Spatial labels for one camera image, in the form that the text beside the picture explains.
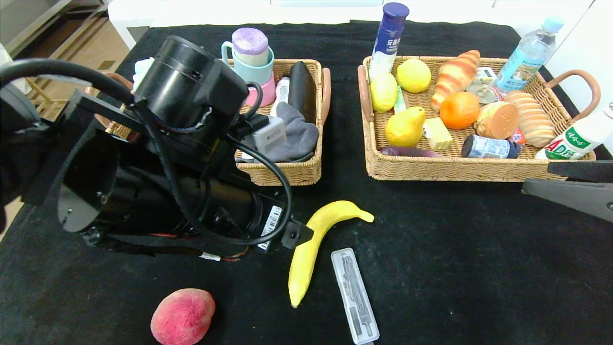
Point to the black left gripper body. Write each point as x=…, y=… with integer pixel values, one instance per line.
x=271, y=226

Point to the purple-topped beige cylinder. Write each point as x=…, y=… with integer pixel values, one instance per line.
x=250, y=45

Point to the red peach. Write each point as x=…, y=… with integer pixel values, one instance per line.
x=182, y=316

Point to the wicker basket with household items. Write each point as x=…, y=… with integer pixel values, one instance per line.
x=297, y=172

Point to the round brown bread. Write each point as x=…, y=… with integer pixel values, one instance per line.
x=498, y=120

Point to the white hanging cloth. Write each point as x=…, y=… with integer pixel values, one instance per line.
x=5, y=51

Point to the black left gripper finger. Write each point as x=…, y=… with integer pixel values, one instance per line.
x=297, y=232

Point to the silver tin can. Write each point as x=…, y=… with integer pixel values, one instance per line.
x=481, y=93

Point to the clear water bottle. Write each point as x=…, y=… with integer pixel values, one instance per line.
x=524, y=62

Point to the small jar with blue lid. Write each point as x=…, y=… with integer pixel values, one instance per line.
x=486, y=147

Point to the small white green carton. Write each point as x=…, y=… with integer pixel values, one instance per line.
x=486, y=75

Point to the teal mug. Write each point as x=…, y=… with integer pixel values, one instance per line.
x=258, y=72

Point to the striped croissant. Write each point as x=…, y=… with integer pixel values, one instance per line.
x=455, y=76

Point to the wicker basket with food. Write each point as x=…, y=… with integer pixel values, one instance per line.
x=412, y=167

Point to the purple eggplant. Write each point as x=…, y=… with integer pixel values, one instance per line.
x=412, y=152

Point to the white bottle with blue cap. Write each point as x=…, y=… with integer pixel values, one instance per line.
x=388, y=43

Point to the yellow pear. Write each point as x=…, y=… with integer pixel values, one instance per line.
x=404, y=128

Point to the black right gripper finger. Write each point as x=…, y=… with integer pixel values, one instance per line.
x=574, y=199
x=584, y=171

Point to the small red packet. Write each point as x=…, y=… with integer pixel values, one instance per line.
x=517, y=137

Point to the light wooden shelf unit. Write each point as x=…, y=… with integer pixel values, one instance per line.
x=28, y=19

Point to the round yellow lemon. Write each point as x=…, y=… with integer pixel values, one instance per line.
x=413, y=75

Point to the long ridged bread loaf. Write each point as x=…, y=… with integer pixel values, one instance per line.
x=531, y=120

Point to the black oblong case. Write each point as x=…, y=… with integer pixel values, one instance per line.
x=302, y=91

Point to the green gum pack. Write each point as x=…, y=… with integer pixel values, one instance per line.
x=400, y=98

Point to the white bottle with green label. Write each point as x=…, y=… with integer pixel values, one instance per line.
x=574, y=139

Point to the oval yellow lemon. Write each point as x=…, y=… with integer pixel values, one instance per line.
x=383, y=93

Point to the light wooden rack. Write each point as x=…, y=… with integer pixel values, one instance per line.
x=48, y=96

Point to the grey cloth with tag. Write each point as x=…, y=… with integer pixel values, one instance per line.
x=299, y=134

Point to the clear plastic compass case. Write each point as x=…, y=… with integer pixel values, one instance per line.
x=354, y=292

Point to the light blue bath pouf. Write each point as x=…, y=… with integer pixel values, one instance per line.
x=143, y=67

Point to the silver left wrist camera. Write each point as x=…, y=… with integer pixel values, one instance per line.
x=266, y=136

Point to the orange fruit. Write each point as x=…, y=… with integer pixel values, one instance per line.
x=459, y=111

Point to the yellow banana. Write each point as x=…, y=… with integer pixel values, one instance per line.
x=330, y=215

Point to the white tube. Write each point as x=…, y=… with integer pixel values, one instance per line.
x=282, y=93

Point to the white background table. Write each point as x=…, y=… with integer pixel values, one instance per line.
x=134, y=14

